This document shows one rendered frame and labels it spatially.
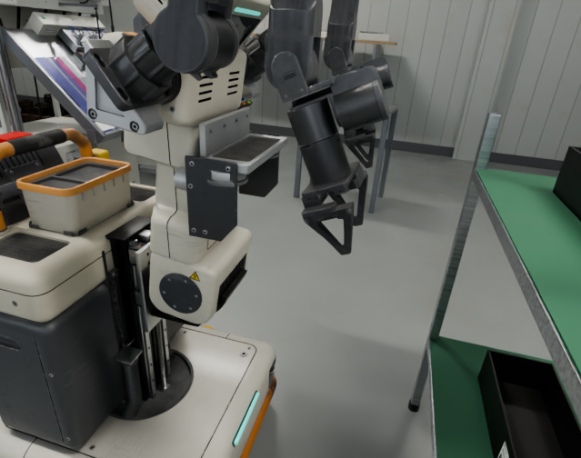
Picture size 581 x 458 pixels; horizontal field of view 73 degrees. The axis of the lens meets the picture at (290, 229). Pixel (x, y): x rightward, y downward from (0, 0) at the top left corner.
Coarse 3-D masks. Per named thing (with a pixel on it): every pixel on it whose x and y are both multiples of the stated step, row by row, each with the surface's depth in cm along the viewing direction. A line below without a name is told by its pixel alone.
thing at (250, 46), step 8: (248, 40) 93; (256, 40) 90; (240, 48) 91; (248, 48) 91; (256, 48) 90; (248, 56) 90; (256, 56) 91; (264, 56) 91; (256, 64) 92; (264, 64) 93; (256, 72) 93; (264, 72) 96; (248, 80) 93; (256, 80) 99
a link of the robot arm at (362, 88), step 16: (272, 64) 48; (288, 64) 47; (288, 80) 48; (304, 80) 48; (336, 80) 49; (352, 80) 48; (368, 80) 48; (288, 96) 49; (336, 96) 49; (352, 96) 48; (368, 96) 48; (384, 96) 50; (336, 112) 49; (352, 112) 49; (368, 112) 48; (384, 112) 48; (352, 128) 51
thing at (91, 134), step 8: (0, 0) 193; (8, 0) 197; (16, 0) 201; (88, 0) 244; (96, 0) 246; (104, 0) 251; (80, 128) 251; (88, 136) 206; (96, 144) 207; (144, 168) 293; (152, 168) 292
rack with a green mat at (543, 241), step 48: (480, 144) 107; (480, 192) 98; (528, 192) 94; (528, 240) 70; (576, 240) 71; (528, 288) 57; (576, 288) 56; (432, 336) 135; (576, 336) 46; (432, 384) 117; (576, 384) 41; (432, 432) 104; (480, 432) 103
